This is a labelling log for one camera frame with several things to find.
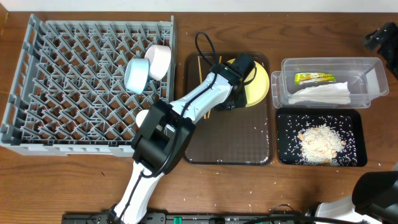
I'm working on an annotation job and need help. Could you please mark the rice and food scraps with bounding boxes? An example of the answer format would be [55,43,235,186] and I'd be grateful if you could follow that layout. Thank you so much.
[277,114,358,166]

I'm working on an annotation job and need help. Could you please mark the white napkin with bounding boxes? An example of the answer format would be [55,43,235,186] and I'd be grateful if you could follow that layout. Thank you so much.
[289,82,351,105]

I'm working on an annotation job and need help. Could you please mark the grey plastic dish rack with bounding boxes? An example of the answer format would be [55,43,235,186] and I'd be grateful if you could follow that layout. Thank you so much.
[1,15,178,157]

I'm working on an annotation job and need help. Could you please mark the wooden chopstick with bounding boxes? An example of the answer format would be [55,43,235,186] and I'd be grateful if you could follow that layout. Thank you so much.
[197,56,207,119]
[206,56,222,119]

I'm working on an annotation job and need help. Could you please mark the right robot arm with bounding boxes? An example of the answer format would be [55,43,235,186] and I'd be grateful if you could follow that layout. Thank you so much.
[306,22,397,223]

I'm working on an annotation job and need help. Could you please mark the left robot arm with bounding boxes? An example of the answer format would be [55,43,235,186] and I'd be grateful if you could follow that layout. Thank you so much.
[106,54,257,223]

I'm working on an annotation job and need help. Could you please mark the white plastic cup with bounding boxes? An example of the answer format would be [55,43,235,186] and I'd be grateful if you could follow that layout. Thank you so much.
[136,110,149,128]

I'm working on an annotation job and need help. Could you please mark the green snack wrapper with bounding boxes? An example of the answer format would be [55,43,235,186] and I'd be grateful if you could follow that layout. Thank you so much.
[294,73,336,85]

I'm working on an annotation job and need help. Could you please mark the left wooden chopstick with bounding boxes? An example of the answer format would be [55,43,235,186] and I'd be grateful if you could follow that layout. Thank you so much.
[197,56,207,119]

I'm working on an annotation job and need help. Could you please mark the dark brown serving tray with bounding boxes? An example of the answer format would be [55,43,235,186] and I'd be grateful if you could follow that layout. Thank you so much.
[184,52,275,166]

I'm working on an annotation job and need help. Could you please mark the black food waste tray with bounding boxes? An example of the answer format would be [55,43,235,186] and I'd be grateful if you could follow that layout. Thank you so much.
[277,108,368,167]

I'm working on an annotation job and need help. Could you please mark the clear plastic waste container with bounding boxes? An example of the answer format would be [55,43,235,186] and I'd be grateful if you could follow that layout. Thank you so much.
[271,57,389,109]

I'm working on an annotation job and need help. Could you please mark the light blue bowl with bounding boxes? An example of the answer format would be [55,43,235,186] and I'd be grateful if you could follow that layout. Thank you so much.
[124,58,149,95]

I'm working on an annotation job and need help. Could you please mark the white pink bowl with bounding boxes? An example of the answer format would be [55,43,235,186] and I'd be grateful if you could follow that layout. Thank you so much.
[144,45,172,81]

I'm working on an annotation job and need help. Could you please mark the yellow round plate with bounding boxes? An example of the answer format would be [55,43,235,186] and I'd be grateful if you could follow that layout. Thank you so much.
[243,62,269,107]

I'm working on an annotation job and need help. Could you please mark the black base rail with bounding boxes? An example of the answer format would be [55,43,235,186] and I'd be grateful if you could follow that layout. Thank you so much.
[61,210,313,224]

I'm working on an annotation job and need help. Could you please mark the right wooden chopstick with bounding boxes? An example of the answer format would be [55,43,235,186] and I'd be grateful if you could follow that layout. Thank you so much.
[206,56,222,119]

